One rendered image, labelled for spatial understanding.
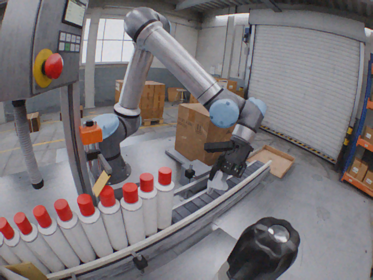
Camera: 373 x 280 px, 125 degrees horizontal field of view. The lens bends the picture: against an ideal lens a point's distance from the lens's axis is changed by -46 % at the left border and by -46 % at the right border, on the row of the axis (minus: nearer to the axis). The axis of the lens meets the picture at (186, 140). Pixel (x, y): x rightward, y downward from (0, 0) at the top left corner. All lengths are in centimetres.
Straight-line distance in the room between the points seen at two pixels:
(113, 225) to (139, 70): 51
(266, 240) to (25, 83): 35
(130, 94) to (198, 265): 61
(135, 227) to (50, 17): 45
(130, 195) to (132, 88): 43
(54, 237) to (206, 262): 37
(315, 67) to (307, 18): 122
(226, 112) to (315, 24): 428
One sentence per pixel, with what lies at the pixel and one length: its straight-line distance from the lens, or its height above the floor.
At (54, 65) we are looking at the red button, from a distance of 27.
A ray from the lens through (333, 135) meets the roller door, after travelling 435.
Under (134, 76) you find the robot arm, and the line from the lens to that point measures 68.
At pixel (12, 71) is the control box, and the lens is 30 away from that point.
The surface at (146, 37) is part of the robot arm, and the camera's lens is 51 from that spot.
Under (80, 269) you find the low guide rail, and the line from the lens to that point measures 47.
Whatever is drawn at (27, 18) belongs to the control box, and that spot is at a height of 140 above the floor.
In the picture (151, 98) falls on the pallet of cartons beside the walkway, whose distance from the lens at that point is 383.
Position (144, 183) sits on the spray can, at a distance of 40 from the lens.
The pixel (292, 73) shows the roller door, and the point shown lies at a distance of 460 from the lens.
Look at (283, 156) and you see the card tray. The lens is 133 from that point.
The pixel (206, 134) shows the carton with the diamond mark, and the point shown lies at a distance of 82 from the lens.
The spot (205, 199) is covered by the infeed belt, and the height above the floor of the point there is 88.
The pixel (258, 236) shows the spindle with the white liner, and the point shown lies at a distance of 20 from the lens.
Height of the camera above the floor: 132
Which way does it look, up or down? 23 degrees down
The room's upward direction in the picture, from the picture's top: 7 degrees clockwise
